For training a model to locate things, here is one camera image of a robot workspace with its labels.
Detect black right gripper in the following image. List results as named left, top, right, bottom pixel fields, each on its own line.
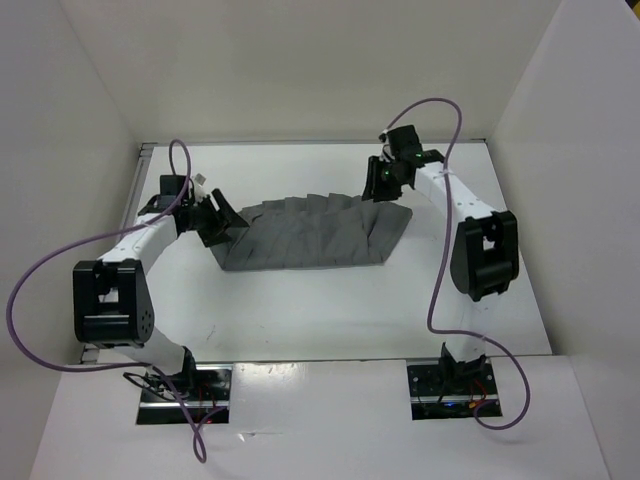
left=360, top=155, right=405, bottom=202

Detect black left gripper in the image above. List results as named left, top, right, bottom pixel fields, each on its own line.
left=183, top=188, right=248, bottom=247

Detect grey pleated skirt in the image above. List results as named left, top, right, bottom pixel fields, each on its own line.
left=211, top=193, right=413, bottom=272

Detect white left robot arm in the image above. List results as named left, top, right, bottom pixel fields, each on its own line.
left=72, top=175, right=248, bottom=400

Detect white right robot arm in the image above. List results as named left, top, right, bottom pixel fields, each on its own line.
left=362, top=125, right=519, bottom=393

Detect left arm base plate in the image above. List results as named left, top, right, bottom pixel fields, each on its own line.
left=122, top=363, right=233, bottom=425

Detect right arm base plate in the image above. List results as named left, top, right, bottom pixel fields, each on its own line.
left=406, top=359, right=502, bottom=421

